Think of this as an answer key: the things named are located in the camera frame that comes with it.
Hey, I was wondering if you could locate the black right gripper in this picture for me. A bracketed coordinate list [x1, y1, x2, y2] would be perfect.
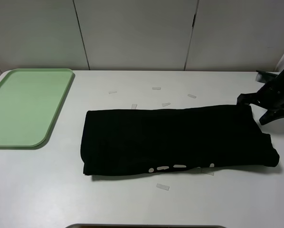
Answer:
[237, 69, 284, 125]

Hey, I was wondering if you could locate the black short sleeve t-shirt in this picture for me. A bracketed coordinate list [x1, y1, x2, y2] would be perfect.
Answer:
[80, 105, 280, 176]

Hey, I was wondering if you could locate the light green plastic tray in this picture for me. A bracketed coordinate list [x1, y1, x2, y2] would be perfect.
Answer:
[0, 69, 74, 148]

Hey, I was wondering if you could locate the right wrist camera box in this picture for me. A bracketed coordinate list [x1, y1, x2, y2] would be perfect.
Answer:
[256, 70, 278, 84]

